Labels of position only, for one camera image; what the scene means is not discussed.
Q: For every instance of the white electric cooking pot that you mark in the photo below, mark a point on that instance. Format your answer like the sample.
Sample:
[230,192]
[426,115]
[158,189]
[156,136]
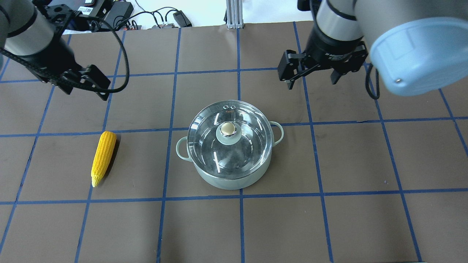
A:
[230,149]

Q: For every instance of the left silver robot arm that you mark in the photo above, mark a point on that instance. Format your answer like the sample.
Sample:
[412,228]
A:
[11,28]

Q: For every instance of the yellow corn cob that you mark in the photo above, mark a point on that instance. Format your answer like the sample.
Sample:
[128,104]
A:
[103,156]

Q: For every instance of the black power brick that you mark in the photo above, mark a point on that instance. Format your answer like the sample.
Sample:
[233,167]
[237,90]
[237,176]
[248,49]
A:
[119,11]

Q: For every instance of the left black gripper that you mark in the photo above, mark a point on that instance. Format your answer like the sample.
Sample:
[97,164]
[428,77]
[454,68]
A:
[57,57]

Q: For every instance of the aluminium frame post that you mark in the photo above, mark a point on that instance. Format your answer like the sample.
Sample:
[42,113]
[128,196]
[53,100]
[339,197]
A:
[234,14]

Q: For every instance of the glass pot lid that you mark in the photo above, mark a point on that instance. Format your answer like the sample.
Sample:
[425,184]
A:
[230,140]

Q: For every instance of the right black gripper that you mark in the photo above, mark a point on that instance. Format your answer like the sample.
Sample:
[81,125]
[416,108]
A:
[332,46]

